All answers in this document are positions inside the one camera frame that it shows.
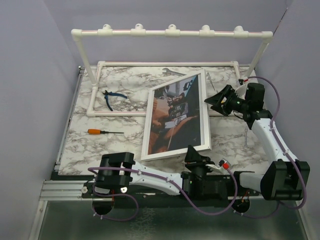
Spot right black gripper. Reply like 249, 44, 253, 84
205, 84, 250, 117

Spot white picture frame with photo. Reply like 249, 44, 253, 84
141, 69, 212, 161

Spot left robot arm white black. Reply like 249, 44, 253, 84
93, 145, 228, 200

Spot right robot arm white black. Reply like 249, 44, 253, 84
205, 82, 310, 201

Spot small silver wrench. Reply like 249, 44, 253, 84
244, 128, 248, 148

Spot silver open-end wrench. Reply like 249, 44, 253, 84
162, 68, 186, 77

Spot white PVC pipe rack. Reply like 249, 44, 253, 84
71, 23, 274, 117

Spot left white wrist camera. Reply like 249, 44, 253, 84
206, 158, 231, 173

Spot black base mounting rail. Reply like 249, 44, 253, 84
81, 175, 262, 211

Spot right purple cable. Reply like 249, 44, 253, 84
232, 76, 308, 219

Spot purple cable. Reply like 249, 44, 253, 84
87, 162, 238, 221
232, 76, 308, 219

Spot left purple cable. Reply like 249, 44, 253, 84
87, 162, 238, 221

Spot orange handled screwdriver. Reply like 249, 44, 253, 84
87, 128, 124, 135

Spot blue handled pliers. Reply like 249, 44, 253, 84
101, 89, 128, 112

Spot aluminium extrusion rail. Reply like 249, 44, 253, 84
39, 180, 85, 201

